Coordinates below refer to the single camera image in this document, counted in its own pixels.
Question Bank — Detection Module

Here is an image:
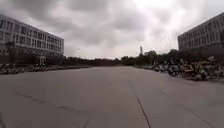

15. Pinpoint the grey paved plaza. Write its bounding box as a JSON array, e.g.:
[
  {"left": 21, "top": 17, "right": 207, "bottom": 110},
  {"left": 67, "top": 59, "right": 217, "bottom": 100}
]
[{"left": 0, "top": 65, "right": 224, "bottom": 128}]

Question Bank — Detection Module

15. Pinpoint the pale building with window rows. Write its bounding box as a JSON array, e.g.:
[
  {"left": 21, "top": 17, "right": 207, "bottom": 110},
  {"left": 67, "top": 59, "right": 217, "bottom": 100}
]
[{"left": 0, "top": 13, "right": 65, "bottom": 65}]

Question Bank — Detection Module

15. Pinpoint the grey building with window grid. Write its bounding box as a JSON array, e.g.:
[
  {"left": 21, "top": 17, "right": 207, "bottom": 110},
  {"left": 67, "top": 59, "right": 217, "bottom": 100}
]
[{"left": 177, "top": 12, "right": 224, "bottom": 61}]

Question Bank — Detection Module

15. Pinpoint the row of parked bicycles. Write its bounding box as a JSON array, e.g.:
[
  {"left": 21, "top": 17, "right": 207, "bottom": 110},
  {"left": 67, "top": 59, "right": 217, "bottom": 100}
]
[
  {"left": 138, "top": 55, "right": 224, "bottom": 82},
  {"left": 0, "top": 63, "right": 56, "bottom": 75}
]

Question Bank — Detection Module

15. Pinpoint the row of dark trees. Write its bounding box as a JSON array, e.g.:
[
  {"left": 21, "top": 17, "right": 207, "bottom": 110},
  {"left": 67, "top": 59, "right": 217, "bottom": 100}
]
[{"left": 0, "top": 42, "right": 224, "bottom": 68}]

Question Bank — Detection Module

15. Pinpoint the street lamp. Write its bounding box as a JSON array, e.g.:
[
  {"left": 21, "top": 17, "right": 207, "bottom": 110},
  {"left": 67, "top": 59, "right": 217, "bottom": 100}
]
[{"left": 75, "top": 48, "right": 82, "bottom": 60}]

